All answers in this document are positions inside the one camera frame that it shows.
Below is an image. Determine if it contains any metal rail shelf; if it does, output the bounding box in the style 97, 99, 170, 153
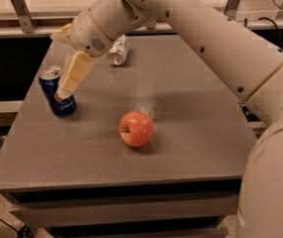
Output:
0, 10, 283, 34

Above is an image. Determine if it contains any red apple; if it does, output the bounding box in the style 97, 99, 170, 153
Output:
119, 111, 154, 148

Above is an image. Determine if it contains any grey cabinet drawer unit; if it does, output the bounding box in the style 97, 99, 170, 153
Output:
0, 178, 241, 238

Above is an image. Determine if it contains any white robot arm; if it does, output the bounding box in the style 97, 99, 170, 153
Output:
52, 0, 283, 238

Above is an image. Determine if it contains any right metal bracket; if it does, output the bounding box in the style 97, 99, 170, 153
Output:
224, 0, 240, 20

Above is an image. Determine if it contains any white green soda can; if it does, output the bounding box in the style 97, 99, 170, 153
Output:
106, 35, 129, 66

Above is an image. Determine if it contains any blue pepsi can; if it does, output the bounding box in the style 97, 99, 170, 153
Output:
39, 65, 76, 117

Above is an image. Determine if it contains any left metal bracket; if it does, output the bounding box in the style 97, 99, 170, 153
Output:
10, 0, 35, 34

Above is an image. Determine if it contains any black cable on wall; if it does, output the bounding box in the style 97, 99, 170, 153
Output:
243, 16, 283, 48

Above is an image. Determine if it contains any metal bracket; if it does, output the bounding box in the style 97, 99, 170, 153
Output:
10, 0, 35, 34
224, 0, 240, 20

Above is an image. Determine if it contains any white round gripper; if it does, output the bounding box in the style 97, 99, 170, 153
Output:
51, 9, 113, 98

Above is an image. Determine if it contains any black cable on floor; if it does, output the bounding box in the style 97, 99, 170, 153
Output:
0, 205, 34, 238

